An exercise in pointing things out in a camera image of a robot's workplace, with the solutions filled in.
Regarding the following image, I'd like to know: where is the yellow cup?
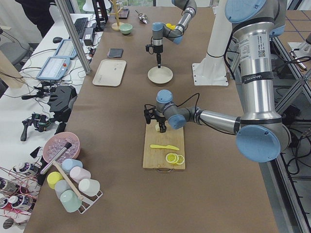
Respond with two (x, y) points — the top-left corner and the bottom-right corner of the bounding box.
(47, 171), (64, 190)

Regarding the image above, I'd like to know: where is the yellow lemon far end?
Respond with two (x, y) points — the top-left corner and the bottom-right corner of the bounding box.
(166, 23), (176, 30)

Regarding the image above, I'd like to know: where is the metal ice scoop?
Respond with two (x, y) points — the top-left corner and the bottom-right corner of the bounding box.
(135, 10), (148, 24)

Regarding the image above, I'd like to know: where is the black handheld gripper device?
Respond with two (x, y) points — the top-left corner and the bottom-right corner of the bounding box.
(20, 113), (52, 141)

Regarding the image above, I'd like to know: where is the far teach pendant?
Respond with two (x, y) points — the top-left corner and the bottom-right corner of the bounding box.
(54, 39), (77, 59)

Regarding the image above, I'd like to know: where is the cream rabbit tray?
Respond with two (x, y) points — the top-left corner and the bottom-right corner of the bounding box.
(92, 59), (126, 87)

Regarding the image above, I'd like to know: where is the lemon slice back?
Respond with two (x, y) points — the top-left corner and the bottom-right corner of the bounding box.
(175, 154), (185, 165)

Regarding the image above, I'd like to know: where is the metal muddler stick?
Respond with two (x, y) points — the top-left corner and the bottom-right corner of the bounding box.
(40, 142), (72, 175)

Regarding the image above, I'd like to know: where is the yellow plastic knife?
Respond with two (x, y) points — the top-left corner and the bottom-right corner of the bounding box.
(150, 144), (180, 150)

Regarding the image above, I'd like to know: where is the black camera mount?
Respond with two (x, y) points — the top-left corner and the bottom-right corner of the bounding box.
(48, 85), (77, 122)

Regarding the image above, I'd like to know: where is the wooden cutting board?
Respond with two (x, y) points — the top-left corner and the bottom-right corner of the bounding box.
(142, 119), (186, 171)

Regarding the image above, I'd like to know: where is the grey cup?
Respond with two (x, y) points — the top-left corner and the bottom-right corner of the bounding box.
(54, 180), (71, 199)

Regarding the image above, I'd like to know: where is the mint green cup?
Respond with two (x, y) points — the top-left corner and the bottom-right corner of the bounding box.
(60, 190), (82, 213)

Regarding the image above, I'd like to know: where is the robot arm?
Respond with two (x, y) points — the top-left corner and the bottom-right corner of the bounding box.
(144, 0), (290, 163)
(145, 0), (197, 68)

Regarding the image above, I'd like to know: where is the mint green bowl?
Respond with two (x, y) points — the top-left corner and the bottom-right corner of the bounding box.
(119, 23), (133, 35)

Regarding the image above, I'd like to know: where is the grey folded cloth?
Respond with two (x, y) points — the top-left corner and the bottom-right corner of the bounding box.
(107, 48), (123, 58)

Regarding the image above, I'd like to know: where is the round cream plate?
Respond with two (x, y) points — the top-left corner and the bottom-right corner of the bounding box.
(148, 66), (173, 84)

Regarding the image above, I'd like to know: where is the wooden mug tree stand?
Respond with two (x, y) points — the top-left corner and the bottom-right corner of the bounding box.
(110, 0), (123, 31)

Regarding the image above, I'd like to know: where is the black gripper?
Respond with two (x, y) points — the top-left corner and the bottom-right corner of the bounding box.
(145, 44), (163, 68)
(144, 104), (167, 133)

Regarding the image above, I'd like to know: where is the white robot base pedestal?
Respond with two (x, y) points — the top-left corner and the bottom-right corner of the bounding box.
(192, 0), (232, 86)

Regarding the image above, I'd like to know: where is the near teach pendant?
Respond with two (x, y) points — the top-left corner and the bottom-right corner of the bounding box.
(36, 56), (70, 81)

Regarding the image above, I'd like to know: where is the pink cup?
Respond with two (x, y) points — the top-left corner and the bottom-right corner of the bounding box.
(69, 166), (91, 183)

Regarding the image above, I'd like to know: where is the white cup rack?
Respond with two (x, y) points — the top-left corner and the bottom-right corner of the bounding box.
(78, 190), (104, 214)

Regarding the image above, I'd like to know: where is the person in black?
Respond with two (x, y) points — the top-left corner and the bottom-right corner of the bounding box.
(16, 0), (55, 38)

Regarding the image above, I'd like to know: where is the aluminium frame post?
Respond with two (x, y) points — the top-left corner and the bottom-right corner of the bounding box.
(55, 0), (91, 75)

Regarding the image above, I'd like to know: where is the white cup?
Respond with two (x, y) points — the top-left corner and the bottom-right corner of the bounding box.
(78, 179), (100, 197)

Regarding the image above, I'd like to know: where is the black keyboard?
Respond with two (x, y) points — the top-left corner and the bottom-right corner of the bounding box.
(74, 17), (88, 39)

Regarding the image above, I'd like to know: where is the blue cup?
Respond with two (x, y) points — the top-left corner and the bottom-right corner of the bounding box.
(61, 159), (83, 174)

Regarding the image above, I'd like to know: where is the pink bowl with ice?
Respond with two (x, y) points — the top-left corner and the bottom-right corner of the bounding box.
(43, 132), (81, 164)

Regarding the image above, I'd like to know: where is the teach pendant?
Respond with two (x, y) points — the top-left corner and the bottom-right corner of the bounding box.
(54, 39), (77, 59)
(36, 56), (70, 81)

